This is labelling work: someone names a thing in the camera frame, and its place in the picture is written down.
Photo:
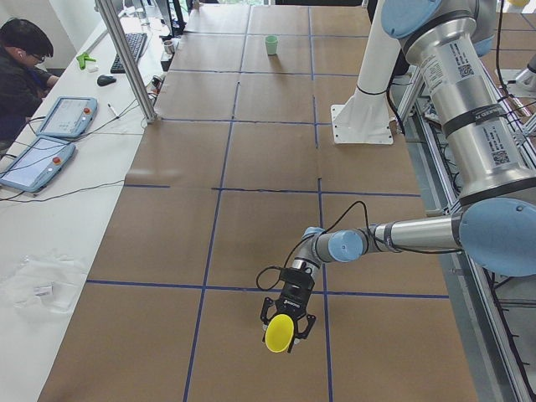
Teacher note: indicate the black marker pen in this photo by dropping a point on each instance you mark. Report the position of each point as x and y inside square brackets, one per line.
[113, 111]

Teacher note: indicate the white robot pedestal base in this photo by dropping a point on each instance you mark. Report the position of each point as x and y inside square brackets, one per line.
[364, 118]

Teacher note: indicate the yellow cup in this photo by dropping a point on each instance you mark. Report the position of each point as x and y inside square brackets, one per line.
[279, 333]

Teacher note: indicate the black computer mouse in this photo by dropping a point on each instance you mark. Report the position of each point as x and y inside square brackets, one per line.
[105, 80]

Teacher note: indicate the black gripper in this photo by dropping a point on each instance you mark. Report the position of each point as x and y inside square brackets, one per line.
[296, 298]

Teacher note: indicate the upper blue teach pendant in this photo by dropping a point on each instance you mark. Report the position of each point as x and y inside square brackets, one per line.
[69, 117]

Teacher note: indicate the seated person in black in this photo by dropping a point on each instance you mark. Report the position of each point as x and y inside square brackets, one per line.
[24, 46]

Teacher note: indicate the lower blue teach pendant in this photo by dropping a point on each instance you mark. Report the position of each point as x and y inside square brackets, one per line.
[36, 166]

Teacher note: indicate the metal cup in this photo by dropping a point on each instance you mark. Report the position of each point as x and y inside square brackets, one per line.
[169, 47]

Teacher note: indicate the clear plastic bag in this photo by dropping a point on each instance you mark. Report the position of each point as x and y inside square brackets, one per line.
[43, 287]

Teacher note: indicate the green plastic tool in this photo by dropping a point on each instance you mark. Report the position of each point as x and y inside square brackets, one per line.
[83, 59]

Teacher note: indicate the blue teach pendant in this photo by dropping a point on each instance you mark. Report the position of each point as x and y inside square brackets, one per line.
[36, 166]
[69, 117]

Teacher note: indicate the aluminium frame post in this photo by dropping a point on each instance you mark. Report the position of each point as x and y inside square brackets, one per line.
[118, 37]

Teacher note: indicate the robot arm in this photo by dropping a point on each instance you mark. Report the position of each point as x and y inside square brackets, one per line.
[496, 223]

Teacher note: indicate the light green cup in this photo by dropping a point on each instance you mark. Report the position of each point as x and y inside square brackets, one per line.
[271, 44]

